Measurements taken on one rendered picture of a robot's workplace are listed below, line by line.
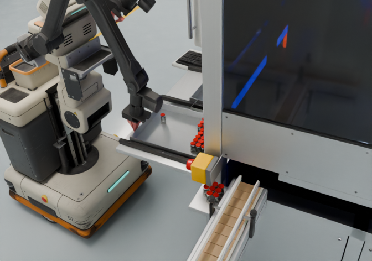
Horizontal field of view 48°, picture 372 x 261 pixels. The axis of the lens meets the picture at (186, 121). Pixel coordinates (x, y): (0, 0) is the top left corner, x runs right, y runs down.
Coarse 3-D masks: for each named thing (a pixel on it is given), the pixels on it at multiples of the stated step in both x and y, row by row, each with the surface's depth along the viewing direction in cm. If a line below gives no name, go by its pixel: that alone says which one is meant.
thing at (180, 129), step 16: (160, 112) 186; (176, 112) 185; (192, 112) 181; (144, 128) 177; (160, 128) 177; (176, 128) 176; (192, 128) 176; (144, 144) 166; (160, 144) 168; (176, 144) 168
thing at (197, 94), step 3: (201, 84) 196; (198, 87) 194; (201, 87) 197; (195, 90) 192; (198, 90) 194; (201, 90) 198; (195, 93) 192; (198, 93) 195; (201, 93) 196; (192, 96) 190; (195, 96) 193; (198, 96) 194; (201, 96) 194; (189, 99) 188; (192, 99) 188; (195, 99) 187; (198, 99) 186; (201, 99) 192; (198, 102) 187; (201, 102) 186
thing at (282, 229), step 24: (264, 216) 149; (288, 216) 143; (312, 216) 138; (336, 216) 136; (360, 216) 136; (264, 240) 157; (288, 240) 150; (312, 240) 145; (336, 240) 139; (360, 240) 134
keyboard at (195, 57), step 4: (188, 52) 239; (192, 52) 239; (196, 52) 239; (184, 56) 236; (188, 56) 235; (192, 56) 235; (196, 56) 235; (200, 56) 235; (180, 60) 233; (184, 60) 232; (188, 60) 232; (192, 60) 232; (196, 60) 232; (200, 60) 231; (184, 64) 232; (188, 64) 231; (192, 64) 230; (196, 64) 228; (200, 64) 228
